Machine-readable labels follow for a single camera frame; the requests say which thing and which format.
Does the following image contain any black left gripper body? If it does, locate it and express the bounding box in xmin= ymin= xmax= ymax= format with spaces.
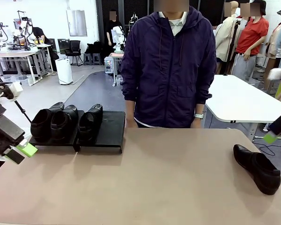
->
xmin=0 ymin=93 xmax=26 ymax=157

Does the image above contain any black leather dress shoe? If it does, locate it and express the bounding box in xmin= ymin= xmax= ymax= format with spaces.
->
xmin=50 ymin=105 xmax=79 ymax=138
xmin=78 ymin=104 xmax=104 ymax=144
xmin=233 ymin=144 xmax=281 ymax=196
xmin=30 ymin=101 xmax=65 ymax=143

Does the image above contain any person's left forearm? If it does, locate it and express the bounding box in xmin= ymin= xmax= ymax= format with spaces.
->
xmin=193 ymin=103 xmax=206 ymax=115

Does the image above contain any person's right forearm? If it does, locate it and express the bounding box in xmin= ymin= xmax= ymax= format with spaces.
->
xmin=124 ymin=98 xmax=134 ymax=117

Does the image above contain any black shoe stand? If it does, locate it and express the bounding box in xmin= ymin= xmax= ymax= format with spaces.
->
xmin=28 ymin=109 xmax=85 ymax=152
xmin=77 ymin=110 xmax=126 ymax=155

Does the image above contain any black light stand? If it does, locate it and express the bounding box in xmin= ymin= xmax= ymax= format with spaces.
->
xmin=223 ymin=20 xmax=242 ymax=76

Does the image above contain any person's left hand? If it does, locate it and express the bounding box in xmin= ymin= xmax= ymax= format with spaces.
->
xmin=191 ymin=118 xmax=203 ymax=129

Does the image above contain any person's right hand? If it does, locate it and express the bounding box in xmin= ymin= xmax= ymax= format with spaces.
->
xmin=126 ymin=114 xmax=138 ymax=128

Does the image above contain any black tripod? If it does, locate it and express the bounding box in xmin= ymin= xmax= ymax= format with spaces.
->
xmin=0 ymin=67 xmax=33 ymax=124

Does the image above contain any white side table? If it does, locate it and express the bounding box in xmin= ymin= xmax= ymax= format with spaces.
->
xmin=205 ymin=74 xmax=281 ymax=143

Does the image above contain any clear plastic storage box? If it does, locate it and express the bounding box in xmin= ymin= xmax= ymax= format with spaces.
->
xmin=14 ymin=75 xmax=30 ymax=86

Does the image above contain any mannequin with bucket hat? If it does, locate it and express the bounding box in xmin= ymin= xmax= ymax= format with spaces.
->
xmin=263 ymin=4 xmax=281 ymax=104

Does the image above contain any white background desk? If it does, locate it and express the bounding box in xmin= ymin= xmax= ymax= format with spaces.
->
xmin=0 ymin=51 xmax=39 ymax=86

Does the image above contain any white air purifier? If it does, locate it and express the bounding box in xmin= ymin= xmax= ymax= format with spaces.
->
xmin=55 ymin=58 xmax=74 ymax=85

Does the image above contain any mannequin in beige jacket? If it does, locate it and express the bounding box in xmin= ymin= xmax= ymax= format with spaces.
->
xmin=213 ymin=1 xmax=241 ymax=75

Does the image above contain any grey stool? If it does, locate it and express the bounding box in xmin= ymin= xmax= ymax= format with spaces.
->
xmin=83 ymin=53 xmax=93 ymax=66
xmin=91 ymin=52 xmax=102 ymax=66

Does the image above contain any black office chair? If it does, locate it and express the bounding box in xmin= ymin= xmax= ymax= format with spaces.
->
xmin=64 ymin=40 xmax=84 ymax=67

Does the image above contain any lit computer case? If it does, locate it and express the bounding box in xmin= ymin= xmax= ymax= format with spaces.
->
xmin=104 ymin=57 xmax=115 ymax=75

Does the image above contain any black backpack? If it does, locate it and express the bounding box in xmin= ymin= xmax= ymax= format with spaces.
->
xmin=85 ymin=41 xmax=108 ymax=59

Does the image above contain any small white desk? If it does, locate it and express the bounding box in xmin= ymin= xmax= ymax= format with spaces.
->
xmin=108 ymin=52 xmax=125 ymax=87

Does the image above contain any person in purple jacket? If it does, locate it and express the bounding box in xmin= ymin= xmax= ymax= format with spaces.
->
xmin=120 ymin=0 xmax=217 ymax=129

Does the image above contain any standing person in black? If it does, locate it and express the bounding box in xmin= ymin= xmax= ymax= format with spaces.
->
xmin=106 ymin=10 xmax=125 ymax=53

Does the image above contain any grey wall panel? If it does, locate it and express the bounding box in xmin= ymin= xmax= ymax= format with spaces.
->
xmin=66 ymin=9 xmax=88 ymax=37

